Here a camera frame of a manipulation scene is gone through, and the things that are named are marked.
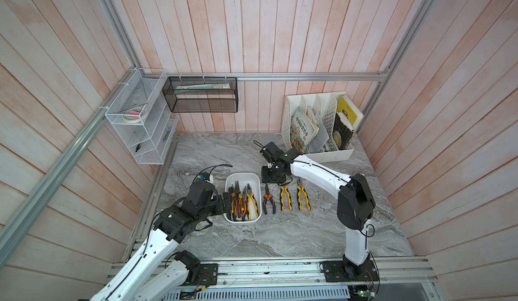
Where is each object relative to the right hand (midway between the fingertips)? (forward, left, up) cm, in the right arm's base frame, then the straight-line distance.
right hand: (264, 179), depth 90 cm
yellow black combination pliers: (-10, -9, -8) cm, 16 cm away
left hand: (-15, +16, +8) cm, 24 cm away
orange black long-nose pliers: (-6, -1, -9) cm, 11 cm away
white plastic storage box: (+3, +5, -5) cm, 7 cm away
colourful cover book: (+26, -20, +7) cm, 33 cm away
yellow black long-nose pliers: (-5, +6, -8) cm, 11 cm away
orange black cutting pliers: (-6, +14, -5) cm, 16 cm away
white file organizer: (+23, -28, +11) cm, 38 cm away
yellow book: (+33, -39, +16) cm, 54 cm away
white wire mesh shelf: (+4, +46, +21) cm, 50 cm away
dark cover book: (+23, -39, +9) cm, 46 cm away
